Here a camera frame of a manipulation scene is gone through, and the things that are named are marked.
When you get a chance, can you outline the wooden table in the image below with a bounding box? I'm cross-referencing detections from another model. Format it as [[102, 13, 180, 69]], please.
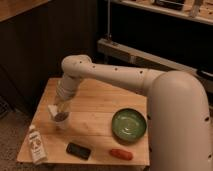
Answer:
[[32, 78, 150, 166]]

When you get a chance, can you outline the translucent grey gripper body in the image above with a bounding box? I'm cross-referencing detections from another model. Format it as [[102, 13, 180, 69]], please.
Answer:
[[54, 95, 70, 115]]

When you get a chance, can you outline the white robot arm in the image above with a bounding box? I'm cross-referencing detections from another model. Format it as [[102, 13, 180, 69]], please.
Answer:
[[55, 55, 213, 171]]

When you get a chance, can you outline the upper wooden shelf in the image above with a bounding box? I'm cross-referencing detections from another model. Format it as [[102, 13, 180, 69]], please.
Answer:
[[111, 0, 213, 26]]

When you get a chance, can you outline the white sponge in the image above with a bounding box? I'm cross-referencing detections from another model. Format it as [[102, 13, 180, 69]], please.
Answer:
[[48, 105, 58, 118]]

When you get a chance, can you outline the white ceramic cup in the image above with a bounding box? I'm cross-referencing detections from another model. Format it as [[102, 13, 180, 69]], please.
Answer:
[[54, 112, 69, 129]]

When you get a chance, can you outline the grey metal shelf rail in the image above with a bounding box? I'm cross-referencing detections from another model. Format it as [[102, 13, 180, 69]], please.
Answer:
[[97, 38, 213, 93]]

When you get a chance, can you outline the white plastic bottle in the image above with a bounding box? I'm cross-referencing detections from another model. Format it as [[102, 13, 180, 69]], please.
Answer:
[[28, 125, 47, 165]]

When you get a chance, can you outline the orange red oblong object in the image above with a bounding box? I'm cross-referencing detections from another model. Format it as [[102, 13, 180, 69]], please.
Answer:
[[109, 149, 133, 160]]

